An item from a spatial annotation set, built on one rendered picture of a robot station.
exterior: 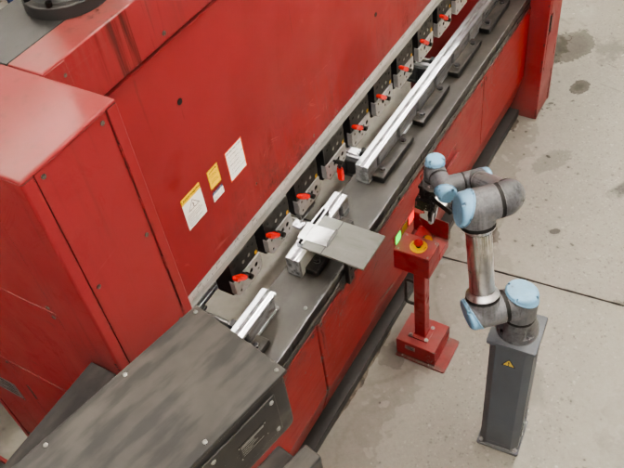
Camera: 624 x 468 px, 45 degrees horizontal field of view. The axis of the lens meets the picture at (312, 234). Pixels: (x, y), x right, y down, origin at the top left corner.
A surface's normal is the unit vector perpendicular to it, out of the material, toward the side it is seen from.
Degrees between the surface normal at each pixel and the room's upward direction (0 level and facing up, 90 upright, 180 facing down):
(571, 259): 0
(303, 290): 0
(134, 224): 90
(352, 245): 0
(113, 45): 90
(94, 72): 90
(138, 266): 90
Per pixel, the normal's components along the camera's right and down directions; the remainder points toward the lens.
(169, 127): 0.86, 0.30
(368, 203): -0.11, -0.68
